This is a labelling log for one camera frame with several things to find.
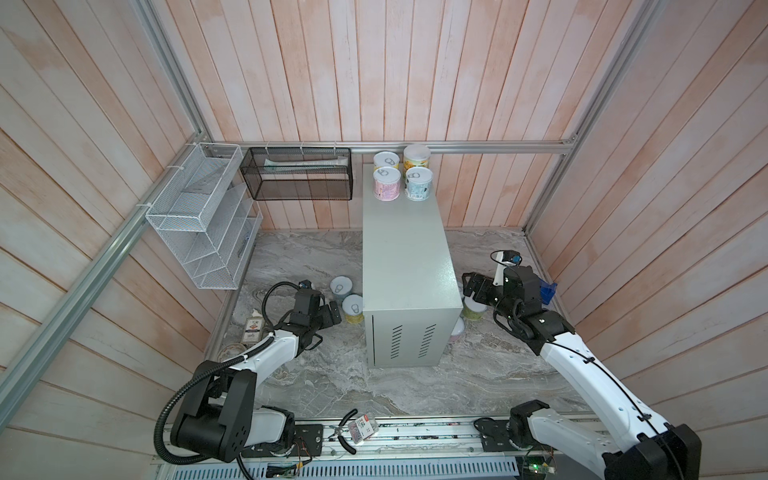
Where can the green label can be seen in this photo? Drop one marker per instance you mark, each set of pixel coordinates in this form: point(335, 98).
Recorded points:
point(472, 310)

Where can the blue plastic block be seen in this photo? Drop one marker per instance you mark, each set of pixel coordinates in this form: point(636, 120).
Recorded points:
point(547, 291)

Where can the teal label can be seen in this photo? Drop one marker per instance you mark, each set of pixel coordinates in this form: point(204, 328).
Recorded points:
point(341, 287)
point(418, 183)

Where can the white wire mesh shelf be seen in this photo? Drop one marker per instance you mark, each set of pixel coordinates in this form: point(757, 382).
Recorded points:
point(207, 220)

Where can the grey metal cabinet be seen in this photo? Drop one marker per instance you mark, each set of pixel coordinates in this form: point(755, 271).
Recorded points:
point(410, 291)

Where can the small printed carton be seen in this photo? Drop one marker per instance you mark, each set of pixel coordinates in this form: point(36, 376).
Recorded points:
point(254, 329)

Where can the clear tape roll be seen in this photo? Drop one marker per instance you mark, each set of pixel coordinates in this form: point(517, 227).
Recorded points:
point(232, 353)

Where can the black mesh wall basket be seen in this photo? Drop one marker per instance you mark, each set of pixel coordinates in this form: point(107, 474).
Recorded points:
point(298, 173)

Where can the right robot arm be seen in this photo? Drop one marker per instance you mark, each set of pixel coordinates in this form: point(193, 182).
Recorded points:
point(639, 442)

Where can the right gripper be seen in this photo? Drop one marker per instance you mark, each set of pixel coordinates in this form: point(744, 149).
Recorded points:
point(485, 283)

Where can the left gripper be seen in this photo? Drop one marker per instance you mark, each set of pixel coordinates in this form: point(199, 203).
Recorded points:
point(327, 319)

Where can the orange yellow label can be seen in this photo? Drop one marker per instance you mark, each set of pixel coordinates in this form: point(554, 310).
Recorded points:
point(416, 155)

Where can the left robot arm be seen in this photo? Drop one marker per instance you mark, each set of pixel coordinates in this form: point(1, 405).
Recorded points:
point(214, 415)

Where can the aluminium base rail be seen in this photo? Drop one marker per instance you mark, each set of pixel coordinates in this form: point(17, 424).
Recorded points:
point(437, 447)

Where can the light pink label can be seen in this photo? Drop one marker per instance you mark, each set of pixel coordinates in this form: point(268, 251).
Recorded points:
point(458, 330)

